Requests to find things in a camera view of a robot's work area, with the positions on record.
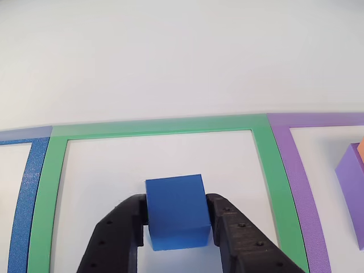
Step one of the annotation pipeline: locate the small blue block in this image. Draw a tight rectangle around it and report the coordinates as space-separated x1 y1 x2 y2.
144 173 212 252

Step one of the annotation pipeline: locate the green square frame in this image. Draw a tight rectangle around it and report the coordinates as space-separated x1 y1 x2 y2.
27 115 311 273

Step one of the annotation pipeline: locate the blue square frame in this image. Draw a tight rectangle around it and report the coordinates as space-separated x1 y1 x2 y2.
0 126 53 273

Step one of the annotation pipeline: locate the purple square frame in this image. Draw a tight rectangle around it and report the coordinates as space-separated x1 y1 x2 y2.
267 113 364 273

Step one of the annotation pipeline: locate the orange block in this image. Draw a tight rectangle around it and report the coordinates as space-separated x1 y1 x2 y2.
357 136 364 166

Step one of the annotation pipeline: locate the large purple block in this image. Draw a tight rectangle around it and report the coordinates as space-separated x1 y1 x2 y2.
334 143 364 251

